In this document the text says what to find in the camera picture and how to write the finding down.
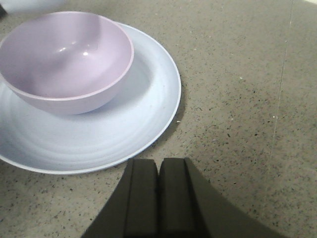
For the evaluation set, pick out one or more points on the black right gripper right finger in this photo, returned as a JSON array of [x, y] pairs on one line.
[[189, 207]]

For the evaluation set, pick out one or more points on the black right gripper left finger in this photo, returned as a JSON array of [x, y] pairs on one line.
[[132, 209]]

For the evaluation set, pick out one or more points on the purple plastic bowl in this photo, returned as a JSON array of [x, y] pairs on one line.
[[66, 62]]

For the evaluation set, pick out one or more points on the light blue plastic plate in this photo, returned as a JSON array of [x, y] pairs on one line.
[[34, 140]]

